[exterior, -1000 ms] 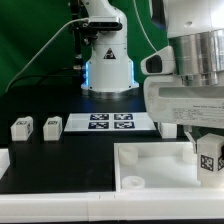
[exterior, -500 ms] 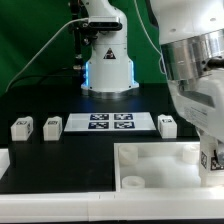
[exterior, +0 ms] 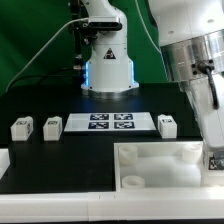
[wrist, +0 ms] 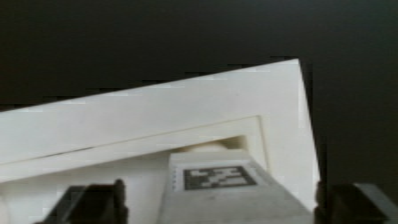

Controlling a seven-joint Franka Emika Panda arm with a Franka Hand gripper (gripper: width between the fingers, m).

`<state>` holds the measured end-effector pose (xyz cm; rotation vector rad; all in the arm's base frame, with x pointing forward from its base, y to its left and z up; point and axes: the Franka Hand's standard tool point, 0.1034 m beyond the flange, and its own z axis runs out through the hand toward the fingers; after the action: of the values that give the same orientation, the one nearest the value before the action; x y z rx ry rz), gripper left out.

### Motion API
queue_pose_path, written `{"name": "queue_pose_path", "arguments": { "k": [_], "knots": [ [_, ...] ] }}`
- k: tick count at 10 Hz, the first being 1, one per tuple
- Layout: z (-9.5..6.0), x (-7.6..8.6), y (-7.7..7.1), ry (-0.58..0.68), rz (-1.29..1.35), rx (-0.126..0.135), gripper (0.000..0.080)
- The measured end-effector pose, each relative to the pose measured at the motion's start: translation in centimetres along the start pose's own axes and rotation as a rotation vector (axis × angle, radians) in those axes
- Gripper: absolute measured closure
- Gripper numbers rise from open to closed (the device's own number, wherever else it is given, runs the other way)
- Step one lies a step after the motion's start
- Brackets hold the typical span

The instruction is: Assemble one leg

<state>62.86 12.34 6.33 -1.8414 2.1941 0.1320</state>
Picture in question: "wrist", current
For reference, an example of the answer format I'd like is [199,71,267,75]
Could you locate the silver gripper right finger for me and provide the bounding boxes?
[315,182,398,224]

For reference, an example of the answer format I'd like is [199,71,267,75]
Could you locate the white square tabletop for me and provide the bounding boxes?
[0,60,320,224]

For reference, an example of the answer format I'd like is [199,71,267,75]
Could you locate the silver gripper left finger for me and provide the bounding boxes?
[34,179,128,224]

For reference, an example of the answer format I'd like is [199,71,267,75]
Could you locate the white table leg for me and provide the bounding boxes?
[157,142,313,224]

